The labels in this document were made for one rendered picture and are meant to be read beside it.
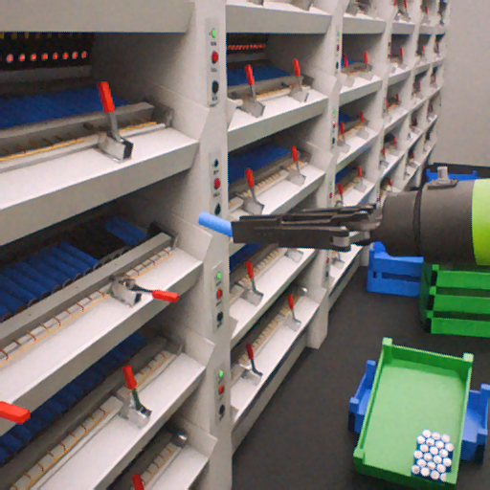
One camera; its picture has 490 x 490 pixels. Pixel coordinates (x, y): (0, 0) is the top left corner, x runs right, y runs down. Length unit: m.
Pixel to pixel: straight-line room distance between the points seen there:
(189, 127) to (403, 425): 0.84
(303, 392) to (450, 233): 1.00
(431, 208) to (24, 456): 0.56
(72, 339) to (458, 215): 0.45
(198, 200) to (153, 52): 0.23
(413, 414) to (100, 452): 0.78
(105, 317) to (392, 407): 0.83
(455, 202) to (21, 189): 0.44
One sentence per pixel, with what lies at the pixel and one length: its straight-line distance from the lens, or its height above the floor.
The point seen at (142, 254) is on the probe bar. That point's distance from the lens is 0.85.
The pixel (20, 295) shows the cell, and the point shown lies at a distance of 0.74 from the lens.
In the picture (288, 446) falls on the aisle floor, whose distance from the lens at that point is 1.39.
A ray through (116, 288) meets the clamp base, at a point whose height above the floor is 0.57.
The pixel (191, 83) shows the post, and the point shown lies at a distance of 0.87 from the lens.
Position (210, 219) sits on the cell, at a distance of 0.76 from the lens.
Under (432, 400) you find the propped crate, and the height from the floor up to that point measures 0.10.
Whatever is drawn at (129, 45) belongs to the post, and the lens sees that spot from 0.92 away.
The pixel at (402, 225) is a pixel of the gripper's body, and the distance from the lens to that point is 0.64.
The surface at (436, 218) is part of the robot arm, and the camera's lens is 0.63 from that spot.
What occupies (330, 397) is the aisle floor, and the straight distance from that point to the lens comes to 1.55.
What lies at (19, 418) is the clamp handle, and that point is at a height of 0.57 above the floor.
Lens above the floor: 0.88
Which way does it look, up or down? 20 degrees down
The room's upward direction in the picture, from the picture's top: straight up
